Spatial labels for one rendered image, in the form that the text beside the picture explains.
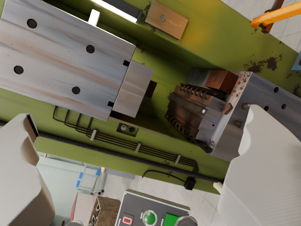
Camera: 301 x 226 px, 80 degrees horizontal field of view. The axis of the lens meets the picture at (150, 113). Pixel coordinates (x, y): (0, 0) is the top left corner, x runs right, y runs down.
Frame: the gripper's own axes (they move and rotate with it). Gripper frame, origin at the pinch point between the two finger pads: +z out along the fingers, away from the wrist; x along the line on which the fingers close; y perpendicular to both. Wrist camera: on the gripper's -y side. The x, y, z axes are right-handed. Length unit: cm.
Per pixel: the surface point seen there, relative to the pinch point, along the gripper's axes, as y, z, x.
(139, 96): 25, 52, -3
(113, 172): 311, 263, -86
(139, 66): 14, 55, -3
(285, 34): 25, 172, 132
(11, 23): -1, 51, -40
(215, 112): 36, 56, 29
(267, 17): 0, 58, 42
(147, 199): 62, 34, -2
